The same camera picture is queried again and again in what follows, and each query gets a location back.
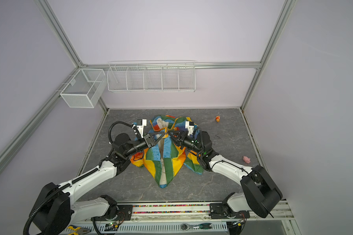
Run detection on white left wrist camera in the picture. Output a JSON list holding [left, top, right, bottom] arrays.
[[134, 119, 147, 138]]

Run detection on green handled ratchet wrench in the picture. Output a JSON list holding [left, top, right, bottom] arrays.
[[180, 223, 213, 231]]

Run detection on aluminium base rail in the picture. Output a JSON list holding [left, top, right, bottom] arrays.
[[59, 201, 299, 235]]

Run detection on yellow handled pliers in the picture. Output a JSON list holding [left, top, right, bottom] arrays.
[[67, 225, 91, 235]]

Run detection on multicolour patchwork jacket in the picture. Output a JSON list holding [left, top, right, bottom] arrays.
[[131, 115, 204, 188]]

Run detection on green circuit board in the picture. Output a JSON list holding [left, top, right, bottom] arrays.
[[104, 223, 119, 232]]

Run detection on long white wire basket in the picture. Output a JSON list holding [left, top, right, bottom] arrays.
[[106, 60, 196, 92]]

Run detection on small pink toy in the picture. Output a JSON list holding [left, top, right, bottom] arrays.
[[243, 156, 251, 164]]

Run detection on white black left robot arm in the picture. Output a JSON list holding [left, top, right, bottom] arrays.
[[23, 132, 165, 235]]

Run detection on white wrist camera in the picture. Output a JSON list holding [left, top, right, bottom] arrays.
[[134, 119, 147, 138], [185, 121, 195, 136]]

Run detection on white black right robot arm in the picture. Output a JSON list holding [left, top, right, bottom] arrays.
[[168, 131, 283, 218]]

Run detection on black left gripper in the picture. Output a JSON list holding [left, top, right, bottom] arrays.
[[124, 132, 165, 158]]

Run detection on small white mesh basket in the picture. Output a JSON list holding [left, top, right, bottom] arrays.
[[60, 69, 107, 108]]

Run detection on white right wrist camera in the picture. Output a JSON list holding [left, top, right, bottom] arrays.
[[185, 121, 195, 136]]

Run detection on black corrugated left cable conduit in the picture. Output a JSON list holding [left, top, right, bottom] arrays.
[[23, 173, 98, 235]]

